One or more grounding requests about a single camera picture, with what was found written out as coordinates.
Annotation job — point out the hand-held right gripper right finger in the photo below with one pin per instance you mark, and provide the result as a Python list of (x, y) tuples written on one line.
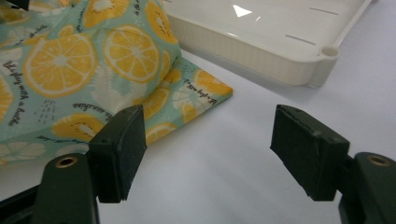
[(308, 155)]

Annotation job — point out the white plastic tray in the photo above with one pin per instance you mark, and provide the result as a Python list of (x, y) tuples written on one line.
[(264, 34)]

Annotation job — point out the lemon print cloth bag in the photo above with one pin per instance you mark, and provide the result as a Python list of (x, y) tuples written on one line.
[(77, 68)]

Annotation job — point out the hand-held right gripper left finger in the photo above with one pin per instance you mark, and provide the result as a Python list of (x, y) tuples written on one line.
[(116, 155)]

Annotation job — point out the white table cover sheet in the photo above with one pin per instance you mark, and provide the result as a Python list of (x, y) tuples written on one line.
[(218, 174)]

